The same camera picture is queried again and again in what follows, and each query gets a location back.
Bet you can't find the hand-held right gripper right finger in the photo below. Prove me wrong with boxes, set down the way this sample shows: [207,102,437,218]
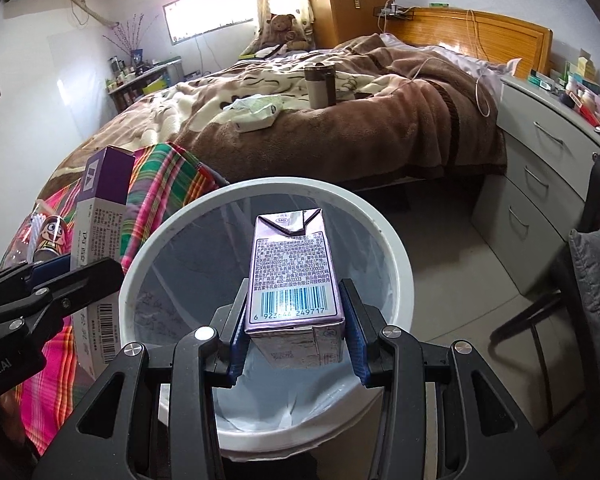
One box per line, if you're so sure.
[339,277,553,480]

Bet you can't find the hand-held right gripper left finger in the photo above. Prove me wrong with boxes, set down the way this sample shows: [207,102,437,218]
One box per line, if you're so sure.
[32,277,253,480]

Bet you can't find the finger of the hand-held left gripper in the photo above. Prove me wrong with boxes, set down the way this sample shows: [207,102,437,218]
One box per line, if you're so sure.
[0,255,72,301]
[0,258,125,356]

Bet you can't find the purple and white carton box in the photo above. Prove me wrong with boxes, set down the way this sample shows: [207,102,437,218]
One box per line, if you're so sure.
[70,145,137,381]

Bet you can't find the purple milk carton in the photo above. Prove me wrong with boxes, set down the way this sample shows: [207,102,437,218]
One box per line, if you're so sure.
[243,208,345,371]

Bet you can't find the white round trash bin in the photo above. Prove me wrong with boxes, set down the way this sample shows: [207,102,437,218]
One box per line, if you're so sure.
[118,176,413,461]

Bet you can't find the cartoon print can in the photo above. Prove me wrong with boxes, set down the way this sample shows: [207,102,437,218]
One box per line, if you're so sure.
[32,214,73,263]

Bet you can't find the clear bin liner bag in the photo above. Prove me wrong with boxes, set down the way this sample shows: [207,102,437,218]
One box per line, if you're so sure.
[130,192,398,461]

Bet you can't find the pink green plaid cloth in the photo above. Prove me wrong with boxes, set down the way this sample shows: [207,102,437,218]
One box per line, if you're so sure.
[10,141,231,456]

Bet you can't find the cluttered low shelf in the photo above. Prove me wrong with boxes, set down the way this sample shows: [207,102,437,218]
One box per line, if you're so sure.
[105,57,186,111]

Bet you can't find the brown patterned blanket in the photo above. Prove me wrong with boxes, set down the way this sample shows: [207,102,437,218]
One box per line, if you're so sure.
[32,34,510,211]

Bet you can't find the row of bottles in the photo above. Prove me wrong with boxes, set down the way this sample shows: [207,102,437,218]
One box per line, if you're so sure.
[105,55,148,91]

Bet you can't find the white tissue packet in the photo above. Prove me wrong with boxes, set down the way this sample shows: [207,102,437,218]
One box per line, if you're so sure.
[222,94,284,133]

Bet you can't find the white drawer cabinet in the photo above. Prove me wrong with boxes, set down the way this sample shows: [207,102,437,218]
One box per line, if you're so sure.
[472,75,600,296]

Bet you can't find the grey cloth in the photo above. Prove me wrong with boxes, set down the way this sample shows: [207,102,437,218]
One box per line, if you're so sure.
[550,227,600,396]

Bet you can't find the purple flower branches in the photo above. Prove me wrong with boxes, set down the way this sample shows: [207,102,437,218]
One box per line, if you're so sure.
[102,15,158,63]

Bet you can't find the steel thermos cup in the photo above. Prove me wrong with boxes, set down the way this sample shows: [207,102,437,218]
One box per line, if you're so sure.
[304,62,337,109]

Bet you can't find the white air conditioner pipe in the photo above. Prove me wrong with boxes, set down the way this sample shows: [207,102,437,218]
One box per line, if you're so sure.
[60,0,121,28]

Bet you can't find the black chair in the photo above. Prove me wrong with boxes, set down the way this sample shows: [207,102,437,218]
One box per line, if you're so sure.
[490,147,600,436]

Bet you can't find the bright window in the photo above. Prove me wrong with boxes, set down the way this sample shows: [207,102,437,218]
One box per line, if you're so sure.
[162,0,256,43]

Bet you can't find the lavender bed sheet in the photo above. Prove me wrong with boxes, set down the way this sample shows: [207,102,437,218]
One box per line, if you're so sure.
[380,32,523,86]

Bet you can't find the brown teddy bear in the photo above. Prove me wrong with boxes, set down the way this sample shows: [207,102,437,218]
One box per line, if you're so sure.
[260,12,313,53]

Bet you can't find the wooden bed headboard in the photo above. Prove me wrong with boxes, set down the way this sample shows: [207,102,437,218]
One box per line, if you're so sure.
[391,7,554,81]

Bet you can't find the clutter of small boxes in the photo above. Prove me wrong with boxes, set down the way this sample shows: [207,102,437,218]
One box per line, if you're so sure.
[527,50,600,141]

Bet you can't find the wooden wardrobe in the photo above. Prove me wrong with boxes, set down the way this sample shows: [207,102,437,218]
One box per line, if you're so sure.
[300,0,396,48]

